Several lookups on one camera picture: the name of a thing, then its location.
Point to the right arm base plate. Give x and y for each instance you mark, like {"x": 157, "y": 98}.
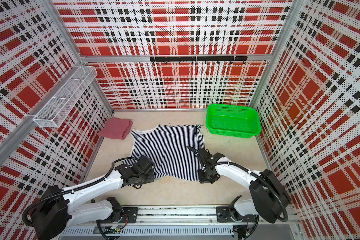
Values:
{"x": 228, "y": 214}

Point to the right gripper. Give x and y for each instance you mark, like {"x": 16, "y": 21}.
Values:
{"x": 202, "y": 179}

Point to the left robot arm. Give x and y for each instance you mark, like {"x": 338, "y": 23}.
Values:
{"x": 59, "y": 209}

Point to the aluminium front rail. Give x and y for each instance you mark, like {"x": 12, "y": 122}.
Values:
{"x": 153, "y": 215}

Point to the black hook rail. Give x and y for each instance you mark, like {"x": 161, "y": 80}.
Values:
{"x": 199, "y": 59}

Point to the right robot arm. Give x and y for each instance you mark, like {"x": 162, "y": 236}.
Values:
{"x": 269, "y": 198}

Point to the green plastic basket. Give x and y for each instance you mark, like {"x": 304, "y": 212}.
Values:
{"x": 233, "y": 121}

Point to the maroon tank top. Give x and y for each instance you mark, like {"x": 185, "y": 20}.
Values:
{"x": 116, "y": 129}

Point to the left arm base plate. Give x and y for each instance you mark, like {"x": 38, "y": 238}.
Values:
{"x": 129, "y": 214}

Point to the striped tank top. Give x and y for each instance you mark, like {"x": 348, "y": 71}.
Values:
{"x": 166, "y": 146}

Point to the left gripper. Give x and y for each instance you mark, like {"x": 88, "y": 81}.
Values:
{"x": 151, "y": 177}

